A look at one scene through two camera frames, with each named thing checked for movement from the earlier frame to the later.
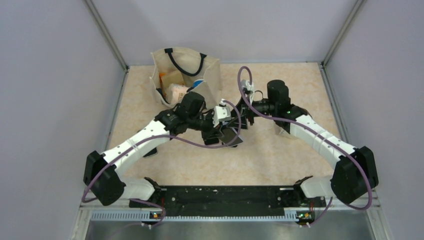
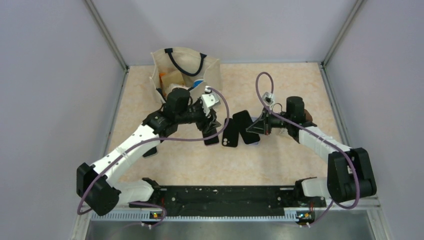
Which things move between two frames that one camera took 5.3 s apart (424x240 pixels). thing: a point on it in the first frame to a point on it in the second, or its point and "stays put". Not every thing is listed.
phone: [239, 122] to [253, 119]
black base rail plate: [228, 199] stays put
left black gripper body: [205, 124] stays put
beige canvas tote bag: [193, 66] stays put
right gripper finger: [243, 111] to [257, 126]
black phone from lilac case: [229, 134] to [243, 120]
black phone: [152, 152] stays put
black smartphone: [211, 140] stays put
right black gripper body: [265, 107] to [271, 120]
